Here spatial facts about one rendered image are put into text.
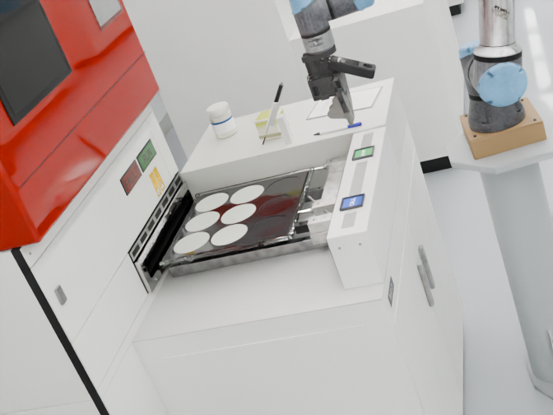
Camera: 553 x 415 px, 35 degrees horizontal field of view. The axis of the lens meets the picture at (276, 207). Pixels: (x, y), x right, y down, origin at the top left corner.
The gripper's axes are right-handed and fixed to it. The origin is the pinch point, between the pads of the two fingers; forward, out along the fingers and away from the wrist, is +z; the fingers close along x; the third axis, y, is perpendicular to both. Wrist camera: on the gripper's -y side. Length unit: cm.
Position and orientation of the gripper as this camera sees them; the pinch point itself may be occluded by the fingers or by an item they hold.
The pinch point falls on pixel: (353, 119)
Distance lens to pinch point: 222.3
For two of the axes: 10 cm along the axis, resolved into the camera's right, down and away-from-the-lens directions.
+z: 3.3, 8.5, 4.2
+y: -9.3, 2.1, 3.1
